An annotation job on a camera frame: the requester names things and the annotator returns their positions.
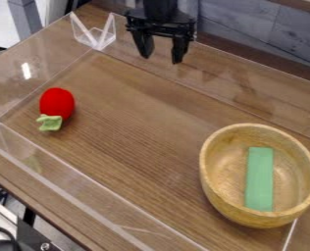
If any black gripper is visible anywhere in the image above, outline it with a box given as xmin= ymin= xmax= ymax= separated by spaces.
xmin=124 ymin=0 xmax=195 ymax=64

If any green rectangular block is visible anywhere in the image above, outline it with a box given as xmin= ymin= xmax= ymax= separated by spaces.
xmin=244 ymin=147 xmax=273 ymax=212

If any brown wooden bowl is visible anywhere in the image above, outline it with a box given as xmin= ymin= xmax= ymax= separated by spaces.
xmin=198 ymin=123 xmax=310 ymax=228

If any red plush strawberry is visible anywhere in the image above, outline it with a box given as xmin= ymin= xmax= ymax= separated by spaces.
xmin=35 ymin=87 xmax=75 ymax=131

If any black equipment under table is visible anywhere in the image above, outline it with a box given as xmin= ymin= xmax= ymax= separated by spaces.
xmin=0 ymin=221 xmax=63 ymax=251

